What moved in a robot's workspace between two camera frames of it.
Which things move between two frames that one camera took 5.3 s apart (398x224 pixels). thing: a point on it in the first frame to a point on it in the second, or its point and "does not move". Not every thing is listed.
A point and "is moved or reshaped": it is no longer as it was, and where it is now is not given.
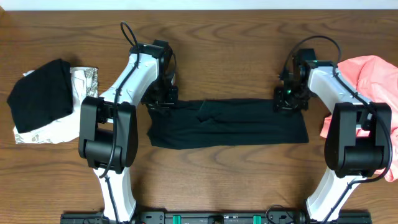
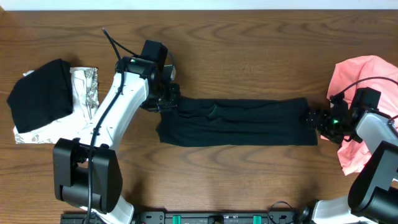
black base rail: [212, 217] does not move
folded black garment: [43, 96] does not move
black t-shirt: [203, 124] is moved or reshaped
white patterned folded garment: [84, 84] does not move
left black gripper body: [158, 93] does not move
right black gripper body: [292, 99] to [333, 127]
